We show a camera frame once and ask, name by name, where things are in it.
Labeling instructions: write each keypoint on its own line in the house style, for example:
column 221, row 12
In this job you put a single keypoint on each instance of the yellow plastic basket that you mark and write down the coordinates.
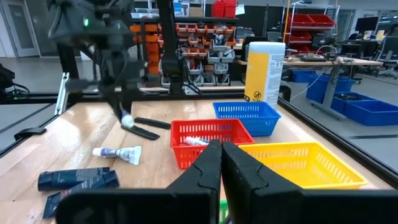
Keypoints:
column 304, row 165

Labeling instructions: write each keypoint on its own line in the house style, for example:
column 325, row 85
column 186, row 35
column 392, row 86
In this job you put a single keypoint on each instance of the shelf with orange bins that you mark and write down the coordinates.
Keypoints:
column 202, row 37

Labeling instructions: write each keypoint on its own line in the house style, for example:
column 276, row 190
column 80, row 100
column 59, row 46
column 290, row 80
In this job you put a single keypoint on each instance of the grey double door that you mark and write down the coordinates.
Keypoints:
column 18, row 31

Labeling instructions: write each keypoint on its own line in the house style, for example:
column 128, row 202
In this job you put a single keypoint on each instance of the yellow white wipes canister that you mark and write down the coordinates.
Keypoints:
column 264, row 74

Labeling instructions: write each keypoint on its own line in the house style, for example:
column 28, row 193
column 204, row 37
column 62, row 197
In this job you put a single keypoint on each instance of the wooden desk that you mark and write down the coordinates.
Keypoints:
column 357, row 62

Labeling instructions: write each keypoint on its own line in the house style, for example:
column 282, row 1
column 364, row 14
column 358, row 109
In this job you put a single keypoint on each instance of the black bag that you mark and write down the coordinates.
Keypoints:
column 6, row 77

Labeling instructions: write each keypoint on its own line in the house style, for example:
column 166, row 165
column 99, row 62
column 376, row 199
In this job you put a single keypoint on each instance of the dark blue cream tube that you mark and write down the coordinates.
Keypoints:
column 68, row 178
column 107, row 180

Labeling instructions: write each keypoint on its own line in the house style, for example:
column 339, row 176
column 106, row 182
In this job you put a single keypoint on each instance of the black aluminium table frame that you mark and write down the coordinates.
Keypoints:
column 224, row 95

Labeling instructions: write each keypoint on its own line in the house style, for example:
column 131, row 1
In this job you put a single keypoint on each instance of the red plastic basket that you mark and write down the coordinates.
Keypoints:
column 205, row 129

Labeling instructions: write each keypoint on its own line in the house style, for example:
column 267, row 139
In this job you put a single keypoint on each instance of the black flat clamp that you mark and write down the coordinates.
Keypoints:
column 29, row 132

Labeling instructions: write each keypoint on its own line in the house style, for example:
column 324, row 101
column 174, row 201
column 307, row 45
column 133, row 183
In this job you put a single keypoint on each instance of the blue plastic basket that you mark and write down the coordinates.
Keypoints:
column 248, row 118

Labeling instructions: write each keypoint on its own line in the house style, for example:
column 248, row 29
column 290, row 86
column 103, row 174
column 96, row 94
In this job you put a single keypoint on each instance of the black plastic comb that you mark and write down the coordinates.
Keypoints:
column 152, row 123
column 143, row 133

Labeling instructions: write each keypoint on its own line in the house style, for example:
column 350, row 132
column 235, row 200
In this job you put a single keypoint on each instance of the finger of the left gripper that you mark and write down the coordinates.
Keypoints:
column 116, row 104
column 131, row 99

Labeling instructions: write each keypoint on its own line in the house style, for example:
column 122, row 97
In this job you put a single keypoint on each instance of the white toothpaste tube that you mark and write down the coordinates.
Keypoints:
column 194, row 141
column 127, row 120
column 124, row 154

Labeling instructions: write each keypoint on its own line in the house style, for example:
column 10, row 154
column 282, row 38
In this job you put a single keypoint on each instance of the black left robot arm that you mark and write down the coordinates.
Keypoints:
column 169, row 46

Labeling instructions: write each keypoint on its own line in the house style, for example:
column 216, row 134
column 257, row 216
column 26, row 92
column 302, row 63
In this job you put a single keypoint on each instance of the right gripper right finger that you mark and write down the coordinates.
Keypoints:
column 264, row 205

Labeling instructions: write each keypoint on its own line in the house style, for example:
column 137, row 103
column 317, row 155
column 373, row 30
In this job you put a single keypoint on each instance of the silver aluminium bracket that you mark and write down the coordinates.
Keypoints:
column 62, row 93

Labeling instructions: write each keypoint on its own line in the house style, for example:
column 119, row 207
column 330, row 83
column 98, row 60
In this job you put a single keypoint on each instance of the green plastic basket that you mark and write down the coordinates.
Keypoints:
column 224, row 213

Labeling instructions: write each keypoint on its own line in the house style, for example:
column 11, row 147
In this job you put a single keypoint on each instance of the grey office chair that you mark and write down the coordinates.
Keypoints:
column 388, row 49

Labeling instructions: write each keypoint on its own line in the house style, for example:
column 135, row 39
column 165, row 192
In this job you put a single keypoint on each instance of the rack with red bins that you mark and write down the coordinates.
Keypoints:
column 308, row 21

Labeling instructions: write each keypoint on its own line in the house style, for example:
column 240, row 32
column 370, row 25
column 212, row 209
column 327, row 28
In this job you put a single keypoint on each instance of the black computer monitor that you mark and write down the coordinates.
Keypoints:
column 367, row 23

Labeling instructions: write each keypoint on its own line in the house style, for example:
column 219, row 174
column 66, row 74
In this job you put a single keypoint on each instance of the red storage box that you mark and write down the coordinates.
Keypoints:
column 224, row 9

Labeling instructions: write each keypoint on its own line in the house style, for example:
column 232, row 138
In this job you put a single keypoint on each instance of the blue storage bin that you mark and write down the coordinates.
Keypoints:
column 339, row 102
column 317, row 87
column 373, row 113
column 301, row 76

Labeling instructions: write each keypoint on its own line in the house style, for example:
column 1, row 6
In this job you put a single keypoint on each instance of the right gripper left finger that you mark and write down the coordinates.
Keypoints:
column 186, row 205

